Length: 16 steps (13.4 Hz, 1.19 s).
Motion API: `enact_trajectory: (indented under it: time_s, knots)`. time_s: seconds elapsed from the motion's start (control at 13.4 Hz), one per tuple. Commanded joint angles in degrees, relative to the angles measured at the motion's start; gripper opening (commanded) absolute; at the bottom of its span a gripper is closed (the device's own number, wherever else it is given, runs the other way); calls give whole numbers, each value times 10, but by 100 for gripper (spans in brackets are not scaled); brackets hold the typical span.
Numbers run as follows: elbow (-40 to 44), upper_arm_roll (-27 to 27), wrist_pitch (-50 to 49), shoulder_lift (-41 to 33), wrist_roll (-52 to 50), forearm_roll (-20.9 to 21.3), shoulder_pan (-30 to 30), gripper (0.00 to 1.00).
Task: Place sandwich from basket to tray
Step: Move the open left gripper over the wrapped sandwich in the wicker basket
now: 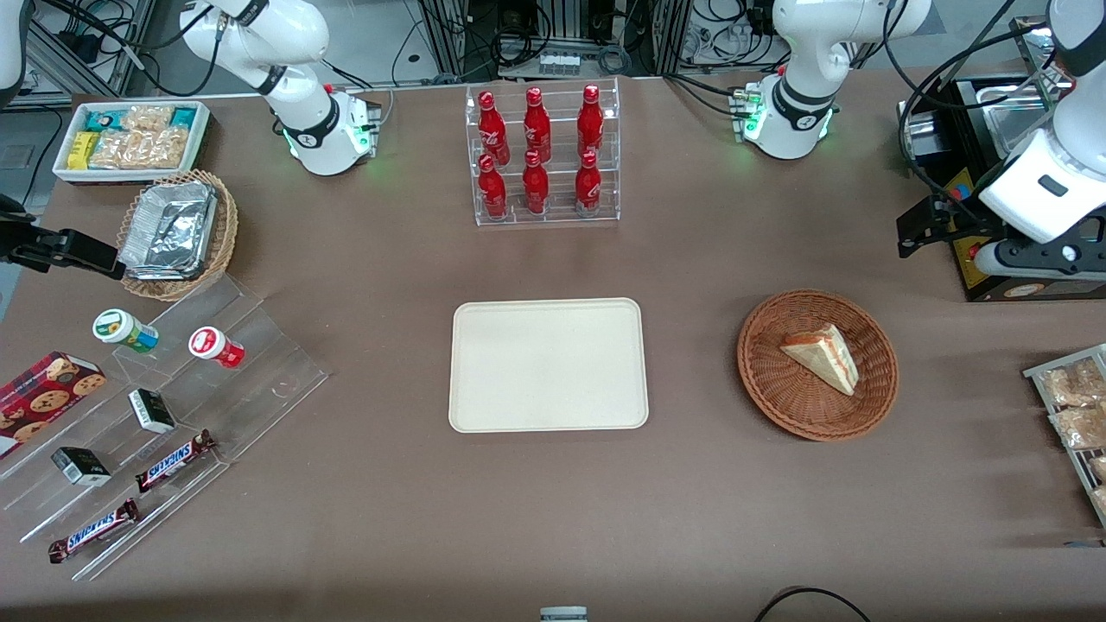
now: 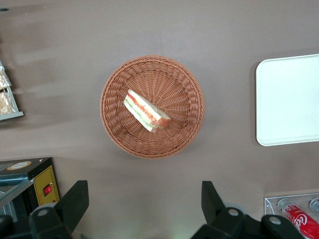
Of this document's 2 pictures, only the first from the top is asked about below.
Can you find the steel food pan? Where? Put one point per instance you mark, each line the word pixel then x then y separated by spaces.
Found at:
pixel 1015 112

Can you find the brown round wicker basket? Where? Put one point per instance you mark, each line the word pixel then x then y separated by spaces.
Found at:
pixel 778 389

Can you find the green lid snack cup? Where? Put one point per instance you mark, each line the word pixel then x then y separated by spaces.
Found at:
pixel 121 330

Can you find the red lid snack cup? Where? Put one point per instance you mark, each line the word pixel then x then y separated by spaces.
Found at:
pixel 214 345

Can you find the red cola bottle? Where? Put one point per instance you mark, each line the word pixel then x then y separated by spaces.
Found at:
pixel 590 121
pixel 492 125
pixel 537 125
pixel 492 190
pixel 587 186
pixel 535 186

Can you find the small black carton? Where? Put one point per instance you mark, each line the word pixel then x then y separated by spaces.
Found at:
pixel 151 411
pixel 80 466

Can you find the white plastic snack bin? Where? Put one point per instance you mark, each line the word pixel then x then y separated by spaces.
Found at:
pixel 200 130

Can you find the tan oval wicker basket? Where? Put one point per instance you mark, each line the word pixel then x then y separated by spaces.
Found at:
pixel 225 233

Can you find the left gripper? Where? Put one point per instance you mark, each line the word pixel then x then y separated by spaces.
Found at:
pixel 956 218

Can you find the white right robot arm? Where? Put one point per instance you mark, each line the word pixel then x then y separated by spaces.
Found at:
pixel 307 130

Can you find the Snickers chocolate bar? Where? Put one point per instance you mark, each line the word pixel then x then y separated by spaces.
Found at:
pixel 93 531
pixel 173 462

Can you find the cream plastic tray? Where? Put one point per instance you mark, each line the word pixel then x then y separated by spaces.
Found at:
pixel 548 364

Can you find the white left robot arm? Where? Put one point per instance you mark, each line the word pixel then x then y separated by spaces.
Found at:
pixel 795 112

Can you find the triangular sandwich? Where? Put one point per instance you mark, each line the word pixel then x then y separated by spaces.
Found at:
pixel 825 358

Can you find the clear acrylic bottle rack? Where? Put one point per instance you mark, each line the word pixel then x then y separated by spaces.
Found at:
pixel 562 212

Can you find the teal snack pack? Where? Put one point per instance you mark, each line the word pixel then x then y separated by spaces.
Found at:
pixel 183 117
pixel 104 119

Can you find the black hot food showcase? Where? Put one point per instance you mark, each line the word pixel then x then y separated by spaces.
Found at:
pixel 968 112

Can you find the clear bag of fried snacks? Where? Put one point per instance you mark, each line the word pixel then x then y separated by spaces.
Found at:
pixel 1098 466
pixel 1080 428
pixel 1100 499
pixel 1071 384

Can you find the white power strip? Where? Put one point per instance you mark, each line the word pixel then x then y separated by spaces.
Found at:
pixel 559 63

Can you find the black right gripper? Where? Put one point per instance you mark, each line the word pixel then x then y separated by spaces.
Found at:
pixel 36 243

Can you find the small grey device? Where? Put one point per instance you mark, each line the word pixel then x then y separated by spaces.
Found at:
pixel 563 615

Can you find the clear acrylic step display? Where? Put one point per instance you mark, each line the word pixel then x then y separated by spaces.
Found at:
pixel 259 363

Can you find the red chocolate cookie box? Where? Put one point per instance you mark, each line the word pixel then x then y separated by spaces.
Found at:
pixel 43 397

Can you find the clear rice cracker bag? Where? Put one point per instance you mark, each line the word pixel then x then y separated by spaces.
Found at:
pixel 138 149
pixel 147 117

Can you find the stacked aluminium foil containers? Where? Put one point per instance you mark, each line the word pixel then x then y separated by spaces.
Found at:
pixel 168 231

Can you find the yellow snack pack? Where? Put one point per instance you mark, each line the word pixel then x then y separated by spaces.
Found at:
pixel 82 151

